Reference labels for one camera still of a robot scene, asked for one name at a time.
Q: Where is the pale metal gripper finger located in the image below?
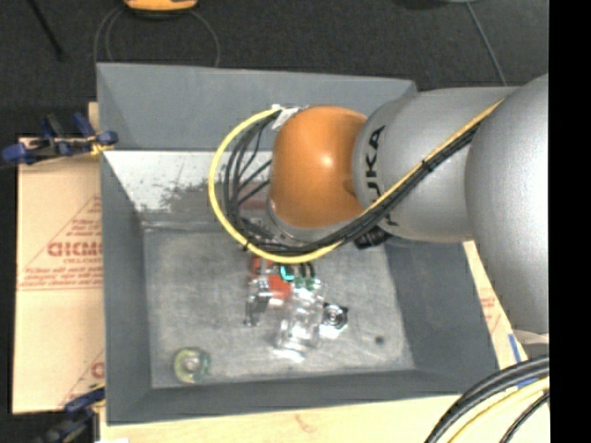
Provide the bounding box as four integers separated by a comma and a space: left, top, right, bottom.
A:
243, 280, 275, 328

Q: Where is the clear glass object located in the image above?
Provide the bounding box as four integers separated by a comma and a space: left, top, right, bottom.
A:
271, 280, 326, 362

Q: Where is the black and silver round object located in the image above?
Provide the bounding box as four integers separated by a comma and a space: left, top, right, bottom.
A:
318, 301, 351, 341

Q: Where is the grey metal bin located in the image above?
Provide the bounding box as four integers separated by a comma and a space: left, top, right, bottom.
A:
95, 62, 502, 425

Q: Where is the green and yellow ring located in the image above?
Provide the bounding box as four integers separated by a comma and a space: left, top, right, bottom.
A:
173, 346, 212, 384

